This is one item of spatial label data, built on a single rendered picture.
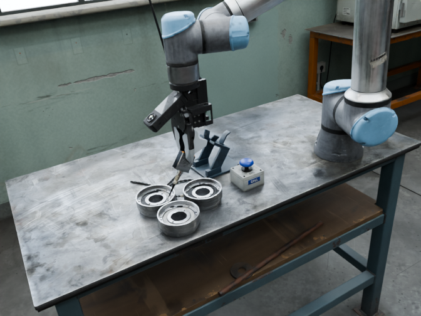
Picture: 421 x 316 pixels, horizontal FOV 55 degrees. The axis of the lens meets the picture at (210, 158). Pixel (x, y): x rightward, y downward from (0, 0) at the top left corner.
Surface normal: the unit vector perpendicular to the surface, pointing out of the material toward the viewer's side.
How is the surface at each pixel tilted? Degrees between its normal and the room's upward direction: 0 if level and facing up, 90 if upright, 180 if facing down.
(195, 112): 90
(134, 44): 90
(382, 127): 97
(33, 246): 0
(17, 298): 0
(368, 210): 0
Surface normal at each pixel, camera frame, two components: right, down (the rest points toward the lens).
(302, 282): -0.07, -0.88
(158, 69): 0.50, 0.38
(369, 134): 0.18, 0.57
